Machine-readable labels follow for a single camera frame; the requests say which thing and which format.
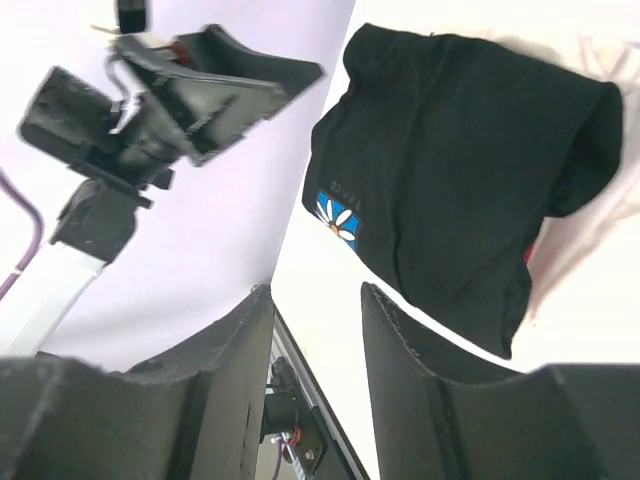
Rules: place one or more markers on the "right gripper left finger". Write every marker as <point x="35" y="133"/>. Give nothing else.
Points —
<point x="223" y="368"/>

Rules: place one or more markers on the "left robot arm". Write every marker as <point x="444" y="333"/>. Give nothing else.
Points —
<point x="92" y="229"/>

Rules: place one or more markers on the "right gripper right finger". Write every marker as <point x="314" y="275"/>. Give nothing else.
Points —
<point x="439" y="412"/>

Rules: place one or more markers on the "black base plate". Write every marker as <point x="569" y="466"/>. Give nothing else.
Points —
<point x="297" y="412"/>

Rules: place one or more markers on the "black daisy print t-shirt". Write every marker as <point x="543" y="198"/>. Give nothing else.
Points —
<point x="439" y="164"/>

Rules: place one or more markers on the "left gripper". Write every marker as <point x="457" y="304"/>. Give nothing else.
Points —
<point x="200" y="96"/>

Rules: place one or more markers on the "white t-shirt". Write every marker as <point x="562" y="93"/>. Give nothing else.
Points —
<point x="564" y="243"/>

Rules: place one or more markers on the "pink t-shirt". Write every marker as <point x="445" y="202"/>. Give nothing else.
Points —
<point x="529" y="254"/>

